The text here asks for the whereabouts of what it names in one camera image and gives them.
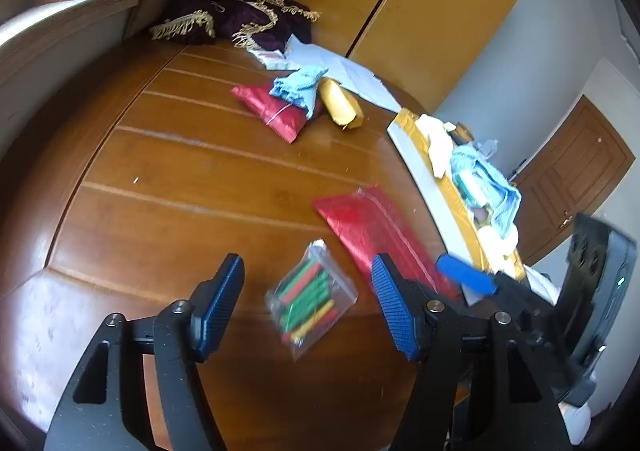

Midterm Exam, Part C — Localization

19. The white paper sheet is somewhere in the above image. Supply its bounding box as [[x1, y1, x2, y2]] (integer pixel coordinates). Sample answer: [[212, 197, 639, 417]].
[[284, 35, 401, 112]]

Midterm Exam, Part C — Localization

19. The bag of coloured sticks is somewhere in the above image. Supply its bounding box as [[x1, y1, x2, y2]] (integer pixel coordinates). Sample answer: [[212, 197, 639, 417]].
[[265, 239, 359, 360]]

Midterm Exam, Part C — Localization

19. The blue towel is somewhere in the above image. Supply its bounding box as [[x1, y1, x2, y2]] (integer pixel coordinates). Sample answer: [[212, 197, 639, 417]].
[[450, 145, 522, 239]]

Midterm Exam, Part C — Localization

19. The yellow padded envelope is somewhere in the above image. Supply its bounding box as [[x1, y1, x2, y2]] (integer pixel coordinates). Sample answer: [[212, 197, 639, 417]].
[[318, 78, 364, 130]]

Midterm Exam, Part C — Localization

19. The small white red packet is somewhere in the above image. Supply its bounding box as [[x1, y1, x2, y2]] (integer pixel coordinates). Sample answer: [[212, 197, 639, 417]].
[[248, 49, 290, 71]]

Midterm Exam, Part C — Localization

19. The blue cartoon wipes pack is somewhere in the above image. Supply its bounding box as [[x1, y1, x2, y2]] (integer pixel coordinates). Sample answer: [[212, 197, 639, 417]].
[[456, 170, 496, 208]]

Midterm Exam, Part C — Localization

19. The dark purple fringed cloth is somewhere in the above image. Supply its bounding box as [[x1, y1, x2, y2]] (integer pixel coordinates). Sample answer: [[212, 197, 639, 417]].
[[149, 0, 320, 52]]

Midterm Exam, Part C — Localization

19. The red foil pouch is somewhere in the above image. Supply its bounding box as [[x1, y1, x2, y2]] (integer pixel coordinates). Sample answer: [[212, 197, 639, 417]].
[[312, 187, 461, 299], [231, 85, 308, 144]]

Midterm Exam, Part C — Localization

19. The brown wooden door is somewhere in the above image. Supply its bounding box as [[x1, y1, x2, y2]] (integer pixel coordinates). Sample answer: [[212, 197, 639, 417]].
[[514, 96, 636, 265]]

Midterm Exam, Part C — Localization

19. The small blue cloth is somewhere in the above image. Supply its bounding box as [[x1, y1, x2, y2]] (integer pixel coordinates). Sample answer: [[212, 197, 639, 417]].
[[269, 66, 329, 120]]

